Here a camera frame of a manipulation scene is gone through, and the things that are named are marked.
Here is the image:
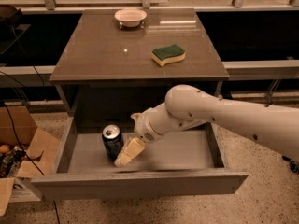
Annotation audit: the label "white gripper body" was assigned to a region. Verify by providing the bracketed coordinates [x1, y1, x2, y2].
[134, 108, 162, 143]

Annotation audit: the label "dark blue pepsi can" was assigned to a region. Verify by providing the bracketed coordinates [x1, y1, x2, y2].
[102, 124, 124, 159]

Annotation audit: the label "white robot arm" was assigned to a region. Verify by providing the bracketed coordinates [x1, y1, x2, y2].
[115, 85, 299, 167]

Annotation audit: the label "grey cabinet with counter top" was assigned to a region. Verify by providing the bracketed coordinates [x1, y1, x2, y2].
[49, 8, 230, 133]

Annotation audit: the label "open grey top drawer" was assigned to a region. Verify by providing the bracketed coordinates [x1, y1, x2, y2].
[31, 87, 249, 202]

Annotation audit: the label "green and yellow sponge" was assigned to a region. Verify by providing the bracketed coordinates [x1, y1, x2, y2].
[151, 44, 186, 66]

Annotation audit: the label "white bowl on metal stand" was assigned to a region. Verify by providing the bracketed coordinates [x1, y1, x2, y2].
[114, 9, 147, 29]

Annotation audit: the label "brown cardboard box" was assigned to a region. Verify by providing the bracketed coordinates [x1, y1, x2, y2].
[0, 106, 59, 216]

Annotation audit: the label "black device on floor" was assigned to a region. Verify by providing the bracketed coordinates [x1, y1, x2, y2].
[282, 156, 299, 173]

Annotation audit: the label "dark object at left shelf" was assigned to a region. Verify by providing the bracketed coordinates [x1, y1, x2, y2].
[0, 5, 30, 55]

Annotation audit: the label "black cable on floor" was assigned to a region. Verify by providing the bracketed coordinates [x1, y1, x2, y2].
[0, 25, 62, 224]

